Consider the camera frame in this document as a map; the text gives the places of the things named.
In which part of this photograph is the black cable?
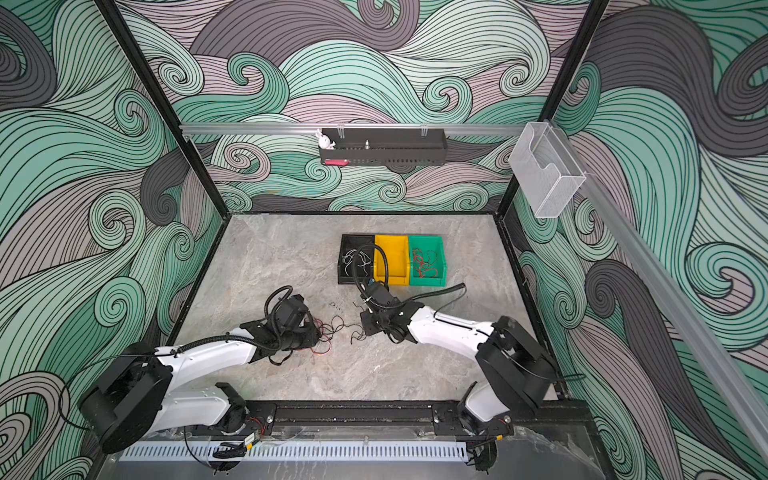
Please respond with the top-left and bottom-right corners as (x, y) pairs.
(323, 311), (368, 346)

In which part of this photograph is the white cable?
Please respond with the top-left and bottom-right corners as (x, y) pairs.
(341, 247), (374, 278)

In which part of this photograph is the aluminium wall rail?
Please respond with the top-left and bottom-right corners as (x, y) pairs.
(179, 122), (525, 137)
(548, 122), (768, 457)

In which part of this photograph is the black wall shelf tray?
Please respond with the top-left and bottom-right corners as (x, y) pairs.
(318, 129), (448, 172)

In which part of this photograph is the aluminium wall rail right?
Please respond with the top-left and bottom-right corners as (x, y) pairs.
(548, 122), (768, 457)

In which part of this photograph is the clear acrylic wall holder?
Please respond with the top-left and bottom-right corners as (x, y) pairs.
(509, 122), (586, 219)

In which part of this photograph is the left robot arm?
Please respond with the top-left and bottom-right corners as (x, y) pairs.
(77, 285), (321, 454)

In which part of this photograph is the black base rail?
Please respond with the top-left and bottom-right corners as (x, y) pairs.
(197, 400), (592, 439)

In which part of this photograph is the aluminium wall rail back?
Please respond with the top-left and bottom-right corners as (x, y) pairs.
(179, 122), (525, 137)

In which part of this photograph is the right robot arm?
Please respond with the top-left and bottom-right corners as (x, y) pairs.
(352, 268), (586, 434)

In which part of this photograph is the yellow plastic bin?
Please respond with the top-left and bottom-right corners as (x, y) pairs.
(374, 235), (410, 286)

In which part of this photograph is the black plastic bin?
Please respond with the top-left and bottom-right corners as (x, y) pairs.
(337, 234), (375, 285)

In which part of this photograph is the green plastic bin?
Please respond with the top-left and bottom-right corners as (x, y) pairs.
(409, 235), (447, 287)

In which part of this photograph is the white slotted cable duct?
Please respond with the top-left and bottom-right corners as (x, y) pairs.
(119, 440), (468, 462)

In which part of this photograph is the white rabbit figurine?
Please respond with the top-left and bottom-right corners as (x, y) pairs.
(315, 129), (335, 150)

